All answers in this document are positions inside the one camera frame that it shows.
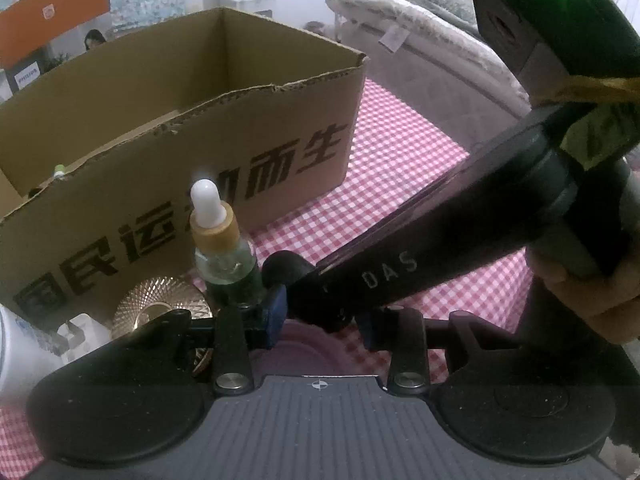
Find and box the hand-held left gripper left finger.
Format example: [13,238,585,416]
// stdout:
[112,285,288,396]

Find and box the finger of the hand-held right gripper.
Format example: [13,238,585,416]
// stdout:
[261,250,358,333]

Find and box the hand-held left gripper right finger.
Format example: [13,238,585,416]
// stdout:
[356,307,521,397]

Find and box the green glass dropper bottle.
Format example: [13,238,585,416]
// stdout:
[190,179,263,308]

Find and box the white charger plug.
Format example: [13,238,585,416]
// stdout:
[55,312,113,361]

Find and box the brown cardboard box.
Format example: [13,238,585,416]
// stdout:
[0,7,368,331]

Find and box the white round jar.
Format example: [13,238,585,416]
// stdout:
[0,305,66,406]

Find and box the person's right hand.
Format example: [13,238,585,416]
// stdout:
[527,251,640,346]

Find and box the mauve round lid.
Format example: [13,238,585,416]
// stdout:
[247,322,386,378]

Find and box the gold ribbed round lid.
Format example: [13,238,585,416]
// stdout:
[111,276,216,376]

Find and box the grey sofa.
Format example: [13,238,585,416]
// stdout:
[340,20,533,121]

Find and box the red white checkered tablecloth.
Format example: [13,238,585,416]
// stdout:
[0,77,640,480]

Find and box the grey fluffy blanket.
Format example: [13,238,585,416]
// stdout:
[400,0,483,28]

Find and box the orange and white carton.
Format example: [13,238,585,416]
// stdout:
[0,0,113,101]

